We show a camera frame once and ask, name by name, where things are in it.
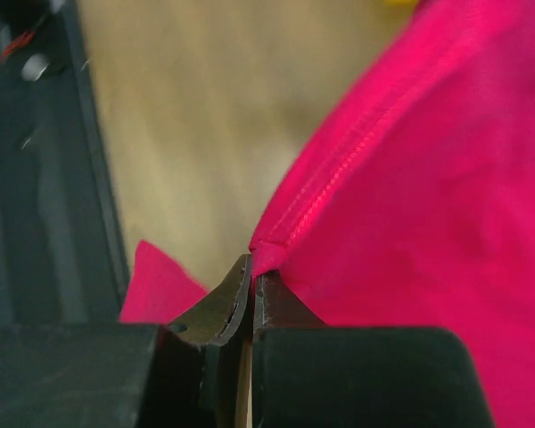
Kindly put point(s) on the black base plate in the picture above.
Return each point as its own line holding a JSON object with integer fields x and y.
{"x": 62, "y": 257}

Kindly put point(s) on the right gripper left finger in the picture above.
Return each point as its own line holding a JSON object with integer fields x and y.
{"x": 188, "y": 373}

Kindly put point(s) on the red t shirt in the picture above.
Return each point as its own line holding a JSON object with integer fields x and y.
{"x": 414, "y": 202}

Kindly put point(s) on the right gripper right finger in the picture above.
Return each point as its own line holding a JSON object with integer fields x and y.
{"x": 309, "y": 374}

